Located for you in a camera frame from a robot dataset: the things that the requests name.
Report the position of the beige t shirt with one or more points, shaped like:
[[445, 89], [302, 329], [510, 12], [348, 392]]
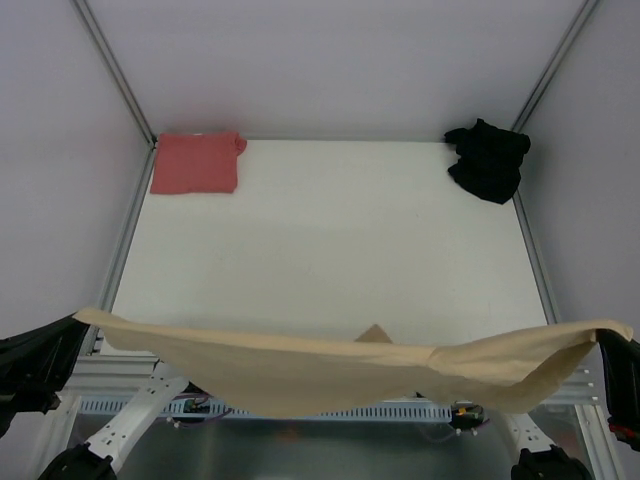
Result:
[[282, 376]]

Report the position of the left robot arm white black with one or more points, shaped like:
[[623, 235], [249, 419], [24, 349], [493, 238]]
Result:
[[36, 365]]

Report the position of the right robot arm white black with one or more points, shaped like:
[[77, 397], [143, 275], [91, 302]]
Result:
[[537, 456]]

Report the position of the folded pink t shirt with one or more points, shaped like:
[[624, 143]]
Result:
[[197, 163]]

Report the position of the black t shirt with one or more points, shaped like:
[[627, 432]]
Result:
[[489, 160]]

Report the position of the white slotted cable duct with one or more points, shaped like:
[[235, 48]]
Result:
[[190, 408]]

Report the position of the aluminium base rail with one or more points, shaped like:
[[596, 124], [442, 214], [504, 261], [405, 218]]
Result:
[[121, 375]]

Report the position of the left aluminium frame post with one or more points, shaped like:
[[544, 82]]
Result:
[[91, 24]]

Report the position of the aluminium frame post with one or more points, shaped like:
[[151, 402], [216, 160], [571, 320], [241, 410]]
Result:
[[91, 24], [574, 30]]

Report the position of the right aluminium frame post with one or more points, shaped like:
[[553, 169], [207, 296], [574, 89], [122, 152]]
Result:
[[574, 30]]

